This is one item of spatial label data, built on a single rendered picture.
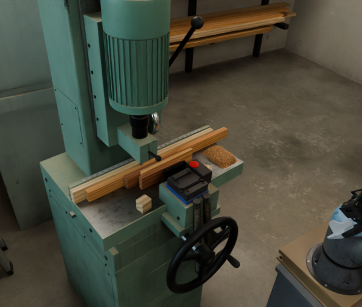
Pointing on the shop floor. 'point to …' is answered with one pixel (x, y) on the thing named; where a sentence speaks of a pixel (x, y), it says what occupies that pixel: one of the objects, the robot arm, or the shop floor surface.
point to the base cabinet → (156, 280)
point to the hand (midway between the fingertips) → (341, 221)
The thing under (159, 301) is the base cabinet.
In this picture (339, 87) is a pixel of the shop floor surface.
